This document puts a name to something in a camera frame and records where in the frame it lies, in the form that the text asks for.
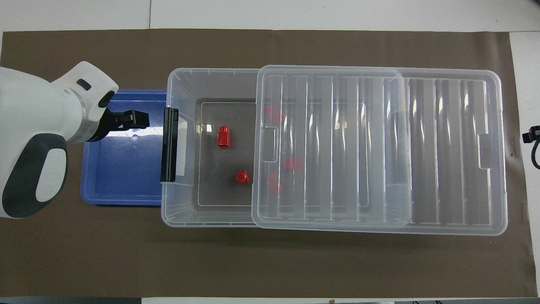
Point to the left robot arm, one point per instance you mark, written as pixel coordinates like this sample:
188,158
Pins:
29,109

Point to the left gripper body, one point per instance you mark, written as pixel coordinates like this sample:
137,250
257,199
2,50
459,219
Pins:
107,122

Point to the blue plastic tray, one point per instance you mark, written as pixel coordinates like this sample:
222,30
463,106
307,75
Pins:
122,169

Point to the clear plastic storage box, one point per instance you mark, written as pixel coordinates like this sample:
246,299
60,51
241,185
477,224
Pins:
219,84

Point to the clear plastic box lid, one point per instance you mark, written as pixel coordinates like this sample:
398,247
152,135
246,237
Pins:
422,147

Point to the red block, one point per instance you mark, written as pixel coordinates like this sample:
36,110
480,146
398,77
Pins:
223,136
274,114
274,183
241,177
294,164

